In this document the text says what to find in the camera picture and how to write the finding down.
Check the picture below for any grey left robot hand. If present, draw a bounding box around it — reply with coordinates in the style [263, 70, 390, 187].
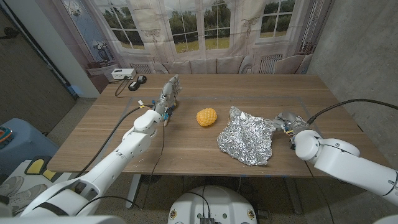
[154, 73, 182, 116]

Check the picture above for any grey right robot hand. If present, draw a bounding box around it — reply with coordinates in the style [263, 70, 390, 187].
[273, 111, 310, 135]

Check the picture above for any crinkled aluminum foil sheet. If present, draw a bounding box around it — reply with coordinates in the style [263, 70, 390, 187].
[216, 105, 277, 167]

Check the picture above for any colourful striped wooden maraca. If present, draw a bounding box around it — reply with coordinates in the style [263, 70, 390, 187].
[163, 107, 178, 127]

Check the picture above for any white power strip box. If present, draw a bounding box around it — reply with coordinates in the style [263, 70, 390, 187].
[111, 68, 137, 80]

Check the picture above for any printed window backdrop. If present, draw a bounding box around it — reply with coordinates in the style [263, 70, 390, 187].
[60, 0, 335, 75]

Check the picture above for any grey table leg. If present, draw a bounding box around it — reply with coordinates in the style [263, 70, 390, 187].
[284, 177, 304, 215]

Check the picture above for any white table leg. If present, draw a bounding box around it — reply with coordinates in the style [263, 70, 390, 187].
[125, 174, 141, 209]

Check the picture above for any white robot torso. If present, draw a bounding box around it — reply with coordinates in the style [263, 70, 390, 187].
[167, 185, 258, 224]

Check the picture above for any grey sneaker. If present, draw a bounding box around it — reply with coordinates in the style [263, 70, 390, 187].
[0, 175, 25, 197]
[7, 184, 48, 212]

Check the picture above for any black adapter cable loop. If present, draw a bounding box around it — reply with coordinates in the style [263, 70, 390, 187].
[114, 77, 131, 97]

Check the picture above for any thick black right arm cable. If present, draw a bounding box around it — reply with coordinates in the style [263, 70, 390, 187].
[307, 98, 398, 125]

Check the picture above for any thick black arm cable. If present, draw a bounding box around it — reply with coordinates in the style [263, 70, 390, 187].
[74, 105, 155, 178]
[307, 98, 398, 125]

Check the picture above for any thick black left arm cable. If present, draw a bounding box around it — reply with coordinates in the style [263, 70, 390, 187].
[74, 105, 155, 178]

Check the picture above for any thin black left wrist cable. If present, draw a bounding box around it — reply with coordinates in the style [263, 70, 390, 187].
[141, 123, 165, 209]

